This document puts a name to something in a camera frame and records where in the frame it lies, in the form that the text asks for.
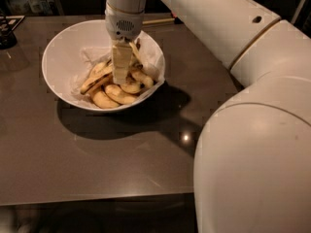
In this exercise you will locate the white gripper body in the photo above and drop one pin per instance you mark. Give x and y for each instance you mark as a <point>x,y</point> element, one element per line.
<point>123,25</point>

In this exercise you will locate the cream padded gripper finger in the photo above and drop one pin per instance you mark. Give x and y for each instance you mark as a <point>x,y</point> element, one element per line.
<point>121,56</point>

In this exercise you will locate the long top yellow banana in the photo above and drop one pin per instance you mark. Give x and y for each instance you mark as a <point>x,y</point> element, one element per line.
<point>98,73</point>

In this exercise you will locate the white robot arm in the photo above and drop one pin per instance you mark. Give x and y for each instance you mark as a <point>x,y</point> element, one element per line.
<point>252,164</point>

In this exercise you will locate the upright rear yellow banana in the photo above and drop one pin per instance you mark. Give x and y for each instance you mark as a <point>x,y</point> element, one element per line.
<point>135,58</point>

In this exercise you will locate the small centre yellow banana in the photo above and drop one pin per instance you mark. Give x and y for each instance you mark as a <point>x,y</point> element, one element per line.
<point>131,86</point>

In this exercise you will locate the right yellow banana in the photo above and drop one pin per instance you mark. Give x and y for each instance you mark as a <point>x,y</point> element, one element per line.
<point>139,76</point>

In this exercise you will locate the front middle yellow banana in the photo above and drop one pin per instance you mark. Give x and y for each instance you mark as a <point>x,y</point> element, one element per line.
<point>118,95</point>

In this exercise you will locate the white ceramic bowl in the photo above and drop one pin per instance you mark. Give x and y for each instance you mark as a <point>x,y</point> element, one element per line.
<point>62,57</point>

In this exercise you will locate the front left yellow banana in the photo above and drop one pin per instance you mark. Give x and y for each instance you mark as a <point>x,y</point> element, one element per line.
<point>102,100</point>

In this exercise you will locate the bottles on background shelf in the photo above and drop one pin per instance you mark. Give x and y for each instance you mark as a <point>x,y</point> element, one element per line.
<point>30,7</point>

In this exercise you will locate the black object at left edge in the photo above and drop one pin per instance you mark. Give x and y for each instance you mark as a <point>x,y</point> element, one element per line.
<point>7,36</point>

